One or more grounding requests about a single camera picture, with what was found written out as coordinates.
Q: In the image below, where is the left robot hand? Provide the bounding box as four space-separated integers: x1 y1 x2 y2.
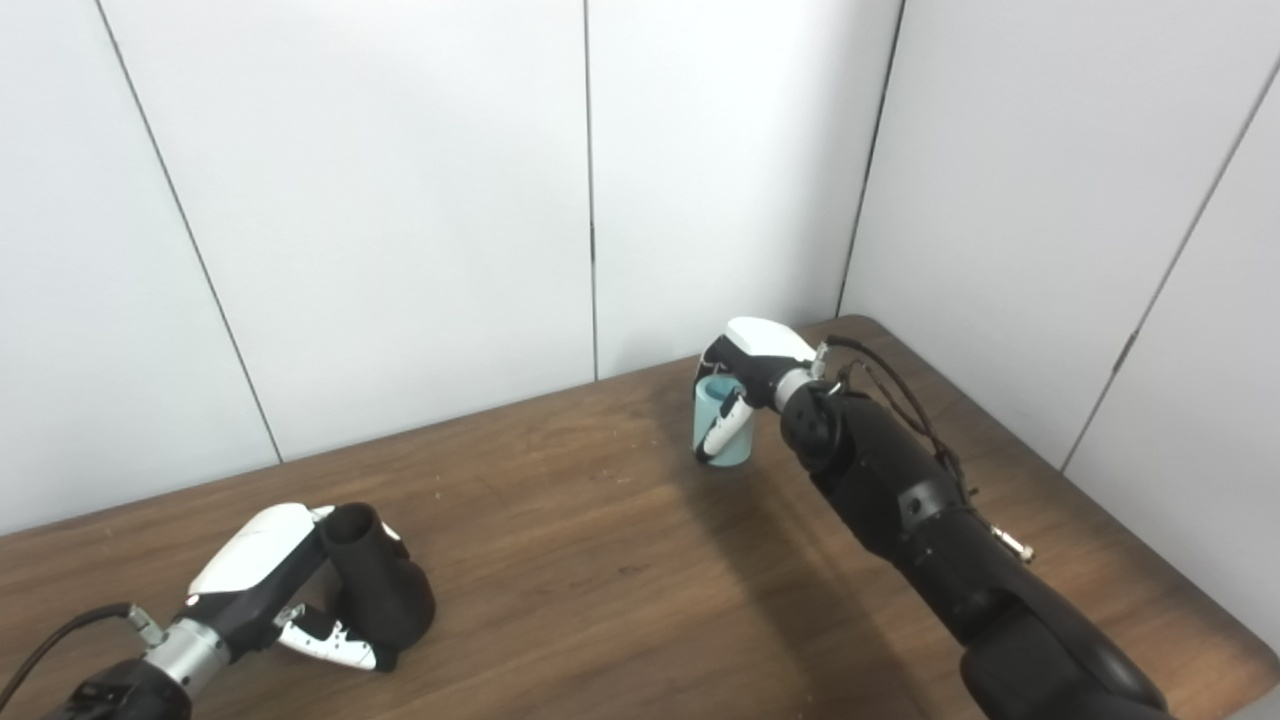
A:
185 503 403 673

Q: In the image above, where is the black nozzle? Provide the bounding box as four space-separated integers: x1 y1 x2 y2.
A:
320 503 437 663

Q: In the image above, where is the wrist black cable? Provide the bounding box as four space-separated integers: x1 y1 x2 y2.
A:
815 335 1037 567
0 602 167 713

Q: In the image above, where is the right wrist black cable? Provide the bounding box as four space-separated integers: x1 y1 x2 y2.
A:
815 335 1037 567

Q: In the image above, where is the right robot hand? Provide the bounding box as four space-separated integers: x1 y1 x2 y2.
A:
694 317 824 466

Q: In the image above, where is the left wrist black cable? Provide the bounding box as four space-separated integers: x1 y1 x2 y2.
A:
0 602 167 713

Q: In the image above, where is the light-blue hose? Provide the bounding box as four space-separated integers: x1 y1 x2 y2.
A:
693 376 754 469

